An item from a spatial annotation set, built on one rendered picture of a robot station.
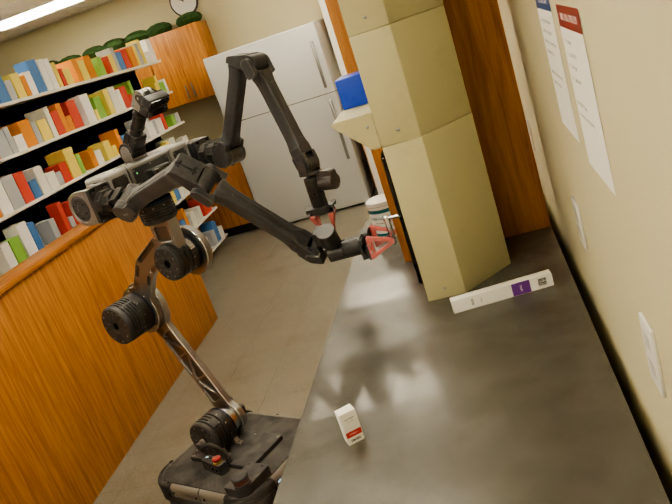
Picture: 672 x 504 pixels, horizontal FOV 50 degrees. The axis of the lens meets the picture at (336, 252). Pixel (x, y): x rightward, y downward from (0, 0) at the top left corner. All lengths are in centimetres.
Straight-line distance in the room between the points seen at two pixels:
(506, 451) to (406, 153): 88
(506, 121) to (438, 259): 53
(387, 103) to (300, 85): 506
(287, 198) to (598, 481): 616
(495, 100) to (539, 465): 127
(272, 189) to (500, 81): 514
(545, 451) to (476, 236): 86
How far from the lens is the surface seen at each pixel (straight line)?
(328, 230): 204
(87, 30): 836
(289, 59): 696
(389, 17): 191
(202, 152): 274
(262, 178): 724
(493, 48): 228
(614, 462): 135
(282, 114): 246
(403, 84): 192
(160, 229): 273
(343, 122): 195
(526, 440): 143
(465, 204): 205
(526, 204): 239
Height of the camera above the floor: 177
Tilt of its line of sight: 17 degrees down
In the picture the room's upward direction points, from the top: 19 degrees counter-clockwise
